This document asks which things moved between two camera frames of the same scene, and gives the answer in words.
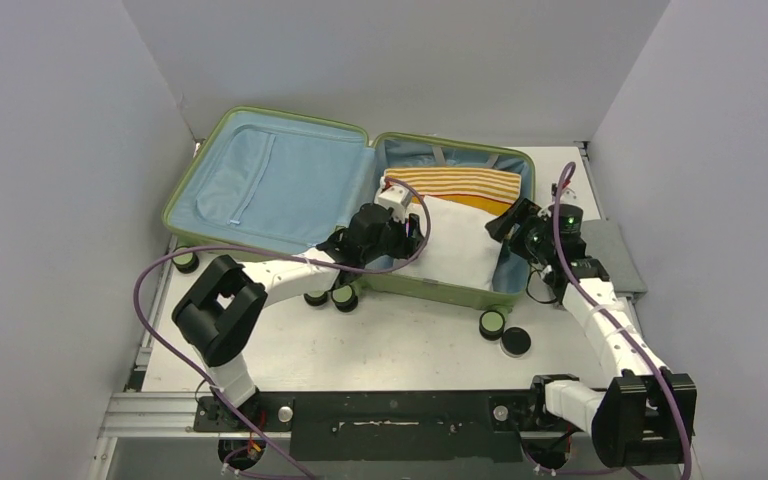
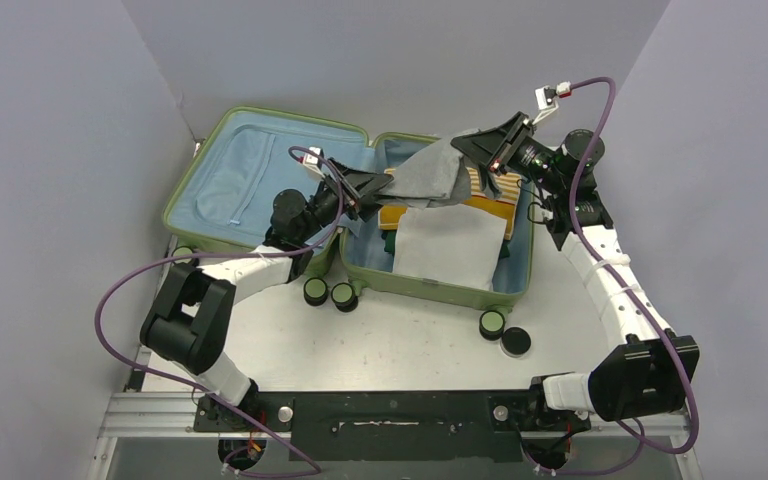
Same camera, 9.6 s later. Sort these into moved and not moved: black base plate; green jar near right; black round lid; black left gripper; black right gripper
Moved: black left gripper; black right gripper
Not moved: black base plate; black round lid; green jar near right
